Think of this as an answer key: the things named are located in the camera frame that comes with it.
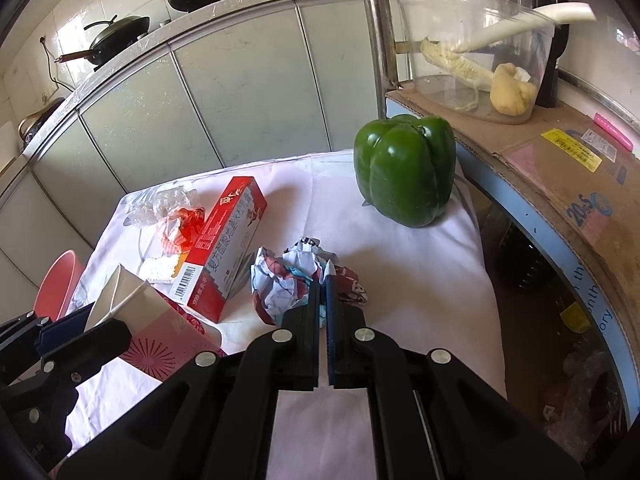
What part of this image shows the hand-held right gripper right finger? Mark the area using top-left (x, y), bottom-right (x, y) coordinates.
top-left (322, 260), bottom-right (586, 480)

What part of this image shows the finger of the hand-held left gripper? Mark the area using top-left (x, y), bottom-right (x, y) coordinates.
top-left (42, 319), bottom-right (133, 386)
top-left (0, 302), bottom-right (96, 356)

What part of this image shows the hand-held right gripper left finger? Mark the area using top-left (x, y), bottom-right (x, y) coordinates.
top-left (57, 280), bottom-right (323, 480)

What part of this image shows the printed paper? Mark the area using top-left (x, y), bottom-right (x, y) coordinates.
top-left (249, 236), bottom-right (369, 326)

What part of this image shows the pink plastic bucket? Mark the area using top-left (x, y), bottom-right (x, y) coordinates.
top-left (34, 251), bottom-right (86, 323)

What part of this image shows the red medicine box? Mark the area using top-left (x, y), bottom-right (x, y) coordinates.
top-left (172, 176), bottom-right (268, 324)

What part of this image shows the red white wrapper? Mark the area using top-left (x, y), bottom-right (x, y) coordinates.
top-left (137, 205), bottom-right (207, 283)

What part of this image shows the clear plastic bag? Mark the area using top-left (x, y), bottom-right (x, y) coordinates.
top-left (124, 182), bottom-right (198, 228)

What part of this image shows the floral white cloth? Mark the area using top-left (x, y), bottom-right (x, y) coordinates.
top-left (65, 149), bottom-right (508, 480)

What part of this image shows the green bell pepper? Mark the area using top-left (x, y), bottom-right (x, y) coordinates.
top-left (354, 114), bottom-right (457, 228)

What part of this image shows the black electric cooker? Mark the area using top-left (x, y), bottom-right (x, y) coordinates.
top-left (17, 97), bottom-right (66, 143)

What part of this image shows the grey kitchen counter cabinet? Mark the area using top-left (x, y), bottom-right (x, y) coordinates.
top-left (0, 0), bottom-right (416, 321)

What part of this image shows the clear plastic packaging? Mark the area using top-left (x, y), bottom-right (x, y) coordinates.
top-left (542, 345), bottom-right (626, 441)

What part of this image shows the metal kitchen rack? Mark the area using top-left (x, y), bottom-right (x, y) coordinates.
top-left (357, 0), bottom-right (640, 461)

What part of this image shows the pale corn cob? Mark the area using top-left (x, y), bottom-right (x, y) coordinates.
top-left (420, 37), bottom-right (493, 93)

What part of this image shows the lidded black wok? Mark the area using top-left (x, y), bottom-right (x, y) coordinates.
top-left (55, 15), bottom-right (151, 72)

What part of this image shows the clear plastic bowl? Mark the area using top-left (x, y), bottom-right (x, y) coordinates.
top-left (395, 0), bottom-right (556, 125)

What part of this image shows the small pink stick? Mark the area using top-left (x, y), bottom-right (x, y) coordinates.
top-left (594, 112), bottom-right (633, 150)

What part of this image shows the white leek stalk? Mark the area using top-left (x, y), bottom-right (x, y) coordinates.
top-left (452, 2), bottom-right (597, 55)

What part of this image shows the black power cable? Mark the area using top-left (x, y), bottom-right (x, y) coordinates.
top-left (40, 35), bottom-right (71, 93)

